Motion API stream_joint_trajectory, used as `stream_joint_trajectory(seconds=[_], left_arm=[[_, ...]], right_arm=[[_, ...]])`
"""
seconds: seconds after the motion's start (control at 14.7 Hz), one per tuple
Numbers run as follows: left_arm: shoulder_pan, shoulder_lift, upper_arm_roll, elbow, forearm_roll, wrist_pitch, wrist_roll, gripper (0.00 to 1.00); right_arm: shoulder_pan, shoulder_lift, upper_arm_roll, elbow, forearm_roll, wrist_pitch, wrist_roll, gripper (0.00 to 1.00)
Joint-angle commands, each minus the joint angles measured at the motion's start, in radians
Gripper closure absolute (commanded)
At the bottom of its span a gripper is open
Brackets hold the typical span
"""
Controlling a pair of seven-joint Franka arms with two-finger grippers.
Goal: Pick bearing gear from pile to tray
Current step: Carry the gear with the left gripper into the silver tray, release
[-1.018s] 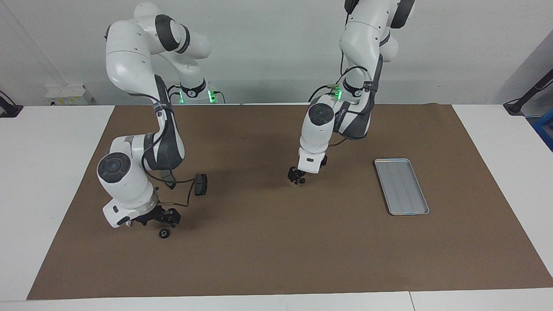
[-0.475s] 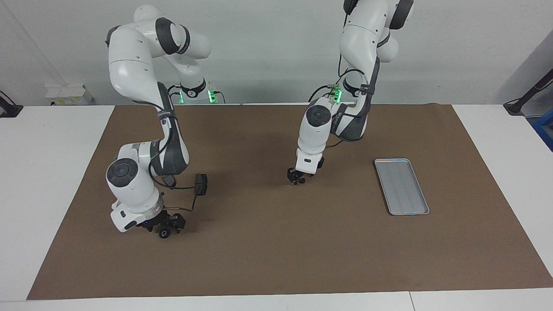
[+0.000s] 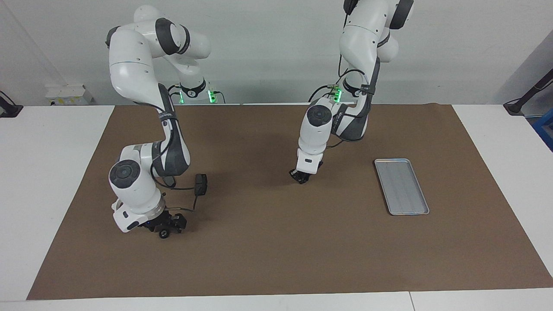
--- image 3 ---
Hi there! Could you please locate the silver metal tray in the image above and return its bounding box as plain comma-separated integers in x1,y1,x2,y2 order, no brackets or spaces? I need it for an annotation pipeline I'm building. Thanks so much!
374,158,430,216

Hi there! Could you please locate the brown table mat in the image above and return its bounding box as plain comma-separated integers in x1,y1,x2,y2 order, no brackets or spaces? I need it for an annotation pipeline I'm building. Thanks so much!
27,103,553,301

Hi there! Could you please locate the white box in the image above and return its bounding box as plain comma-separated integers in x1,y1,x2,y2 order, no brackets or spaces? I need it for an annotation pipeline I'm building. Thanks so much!
45,84,94,106

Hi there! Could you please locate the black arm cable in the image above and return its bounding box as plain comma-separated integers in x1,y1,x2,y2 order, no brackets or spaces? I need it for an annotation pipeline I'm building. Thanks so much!
151,162,204,213
338,52,377,111

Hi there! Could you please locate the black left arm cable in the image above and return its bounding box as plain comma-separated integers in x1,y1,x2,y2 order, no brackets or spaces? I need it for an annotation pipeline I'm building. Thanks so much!
338,52,377,111

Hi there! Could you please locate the black clamp mount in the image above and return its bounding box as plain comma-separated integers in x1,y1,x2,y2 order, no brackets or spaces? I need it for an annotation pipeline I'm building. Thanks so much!
0,90,23,118

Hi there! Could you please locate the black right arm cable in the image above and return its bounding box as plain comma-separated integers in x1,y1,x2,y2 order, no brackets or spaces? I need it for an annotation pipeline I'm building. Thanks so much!
151,162,204,213

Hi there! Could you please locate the black base cable bundle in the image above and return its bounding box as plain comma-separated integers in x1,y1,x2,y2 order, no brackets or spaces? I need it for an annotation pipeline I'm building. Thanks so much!
308,84,343,103

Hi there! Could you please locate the black angled stand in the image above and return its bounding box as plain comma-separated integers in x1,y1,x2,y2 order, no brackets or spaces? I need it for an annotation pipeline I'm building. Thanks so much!
503,68,553,116

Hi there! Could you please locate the blue crate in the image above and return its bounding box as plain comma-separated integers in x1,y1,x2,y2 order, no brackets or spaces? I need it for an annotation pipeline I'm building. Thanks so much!
532,108,553,152

